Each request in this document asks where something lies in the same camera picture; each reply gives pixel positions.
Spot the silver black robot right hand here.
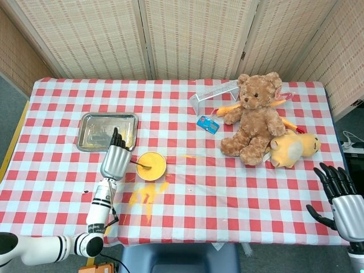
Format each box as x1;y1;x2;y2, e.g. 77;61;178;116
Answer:
306;162;364;242

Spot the silver black robot left hand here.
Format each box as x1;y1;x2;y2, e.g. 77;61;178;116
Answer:
100;127;133;181

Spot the dark metal spoon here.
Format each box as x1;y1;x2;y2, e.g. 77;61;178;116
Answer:
130;160;152;171

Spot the cream ceramic bowl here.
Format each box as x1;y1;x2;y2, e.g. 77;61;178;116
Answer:
135;151;167;182

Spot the yellow powder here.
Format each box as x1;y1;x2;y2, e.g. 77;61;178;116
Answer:
128;181;171;224

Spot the stainless steel rectangular tray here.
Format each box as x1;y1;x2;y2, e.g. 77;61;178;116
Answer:
76;112;139;153

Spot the black equipment case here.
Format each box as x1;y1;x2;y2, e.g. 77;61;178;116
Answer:
343;150;364;179

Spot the yellow plush toy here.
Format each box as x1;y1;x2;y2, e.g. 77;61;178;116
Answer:
267;129;322;169

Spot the red white checkered tablecloth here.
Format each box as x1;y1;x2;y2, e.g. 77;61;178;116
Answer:
0;77;363;247

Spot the blue card package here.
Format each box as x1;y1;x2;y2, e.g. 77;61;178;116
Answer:
196;115;220;134

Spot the orange box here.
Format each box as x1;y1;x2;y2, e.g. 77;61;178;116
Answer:
78;263;117;273

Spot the orange rubber chicken toy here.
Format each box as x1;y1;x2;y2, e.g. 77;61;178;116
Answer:
212;91;295;118
280;117;307;135

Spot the blue padded chair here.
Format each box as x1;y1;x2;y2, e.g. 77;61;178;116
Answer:
118;243;241;273

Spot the silver mesh metal rack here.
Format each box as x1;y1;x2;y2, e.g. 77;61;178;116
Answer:
189;79;242;117

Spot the woven bamboo folding screen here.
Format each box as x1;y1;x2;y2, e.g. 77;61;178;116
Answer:
0;0;364;122

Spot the brown teddy bear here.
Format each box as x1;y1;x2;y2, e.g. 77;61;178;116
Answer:
220;71;287;167

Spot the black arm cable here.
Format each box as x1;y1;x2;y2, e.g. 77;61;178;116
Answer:
99;207;129;273

